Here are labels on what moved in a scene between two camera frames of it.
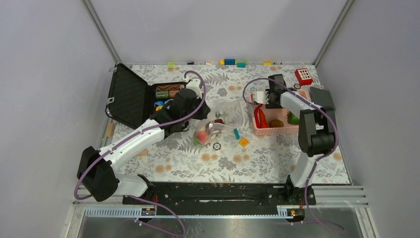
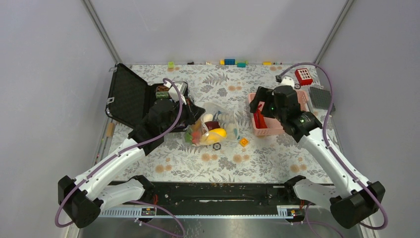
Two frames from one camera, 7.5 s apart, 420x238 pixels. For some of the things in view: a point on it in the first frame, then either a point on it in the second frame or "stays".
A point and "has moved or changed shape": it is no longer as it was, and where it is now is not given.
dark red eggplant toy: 220,121 -> 212,125
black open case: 131,99 stays
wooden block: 110,130 stays
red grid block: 303,76 stays
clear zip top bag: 225,114 has moved or changed shape
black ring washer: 217,146 stays
